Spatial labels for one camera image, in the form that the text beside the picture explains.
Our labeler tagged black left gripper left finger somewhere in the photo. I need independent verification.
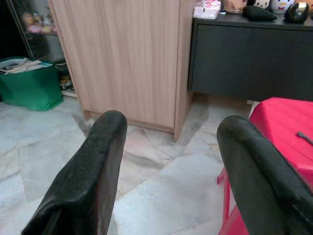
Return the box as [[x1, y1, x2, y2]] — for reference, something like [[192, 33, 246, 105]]
[[21, 110, 128, 235]]

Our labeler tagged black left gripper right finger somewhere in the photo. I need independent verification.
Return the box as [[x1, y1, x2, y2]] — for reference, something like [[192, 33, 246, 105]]
[[216, 115, 313, 235]]

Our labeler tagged red plastic stool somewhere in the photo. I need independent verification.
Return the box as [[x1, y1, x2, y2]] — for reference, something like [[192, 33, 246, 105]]
[[217, 97, 313, 235]]

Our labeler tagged green shopping bag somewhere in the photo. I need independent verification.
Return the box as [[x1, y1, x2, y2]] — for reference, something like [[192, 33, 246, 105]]
[[0, 56, 65, 112]]

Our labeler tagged light wood cabinet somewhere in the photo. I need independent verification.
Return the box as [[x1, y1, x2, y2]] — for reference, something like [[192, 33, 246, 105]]
[[48, 0, 198, 142]]

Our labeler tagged beige tote bag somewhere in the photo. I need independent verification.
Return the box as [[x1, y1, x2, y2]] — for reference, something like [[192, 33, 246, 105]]
[[0, 58, 55, 75]]

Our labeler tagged dark grey sideboard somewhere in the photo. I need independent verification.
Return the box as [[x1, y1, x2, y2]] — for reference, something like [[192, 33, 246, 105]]
[[187, 13, 313, 102]]

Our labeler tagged pink plush toy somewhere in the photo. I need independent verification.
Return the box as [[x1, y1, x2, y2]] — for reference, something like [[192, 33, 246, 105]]
[[26, 23, 44, 34]]

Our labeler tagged small white doll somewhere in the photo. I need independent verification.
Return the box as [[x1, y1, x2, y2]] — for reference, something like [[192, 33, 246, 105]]
[[42, 9, 54, 26]]

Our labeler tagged small blond doll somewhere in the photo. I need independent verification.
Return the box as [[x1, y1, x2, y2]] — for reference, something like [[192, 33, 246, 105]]
[[21, 11, 34, 25]]

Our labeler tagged black fabric pouch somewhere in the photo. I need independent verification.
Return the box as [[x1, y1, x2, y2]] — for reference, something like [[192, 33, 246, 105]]
[[242, 6, 278, 22]]

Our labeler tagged black glossy ornament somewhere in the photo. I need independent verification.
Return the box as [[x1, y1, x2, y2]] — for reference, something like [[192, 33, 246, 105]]
[[283, 1, 310, 24]]

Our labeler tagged black white mouse plush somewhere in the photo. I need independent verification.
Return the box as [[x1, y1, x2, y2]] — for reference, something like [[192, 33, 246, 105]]
[[246, 0, 271, 10]]

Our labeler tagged pink white soft package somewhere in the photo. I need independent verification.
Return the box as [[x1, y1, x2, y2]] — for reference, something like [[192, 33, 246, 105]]
[[193, 0, 221, 20]]

